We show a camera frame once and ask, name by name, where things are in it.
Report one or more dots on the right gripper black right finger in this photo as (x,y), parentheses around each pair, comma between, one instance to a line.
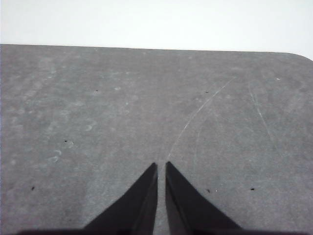
(190,210)

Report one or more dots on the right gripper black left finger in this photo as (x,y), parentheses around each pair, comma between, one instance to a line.
(137,208)

